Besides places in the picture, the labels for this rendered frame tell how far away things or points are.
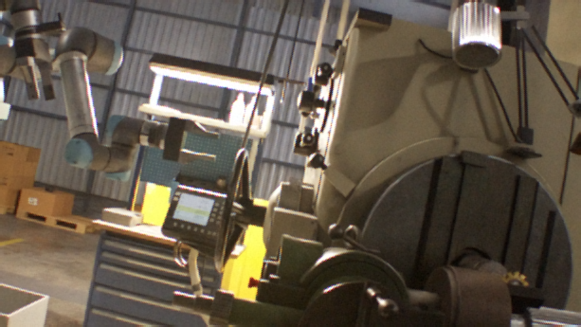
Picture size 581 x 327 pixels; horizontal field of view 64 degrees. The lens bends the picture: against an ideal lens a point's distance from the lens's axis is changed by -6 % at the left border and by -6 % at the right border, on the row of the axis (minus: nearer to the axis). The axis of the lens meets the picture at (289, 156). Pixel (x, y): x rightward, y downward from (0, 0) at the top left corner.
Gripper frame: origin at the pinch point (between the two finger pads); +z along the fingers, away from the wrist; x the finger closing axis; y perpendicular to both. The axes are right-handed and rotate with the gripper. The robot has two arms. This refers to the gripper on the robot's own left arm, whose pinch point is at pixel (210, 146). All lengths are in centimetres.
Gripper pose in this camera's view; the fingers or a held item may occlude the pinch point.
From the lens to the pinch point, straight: 148.5
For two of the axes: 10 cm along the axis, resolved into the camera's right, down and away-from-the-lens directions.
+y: -0.1, -0.6, 10.0
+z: 9.8, 2.0, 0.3
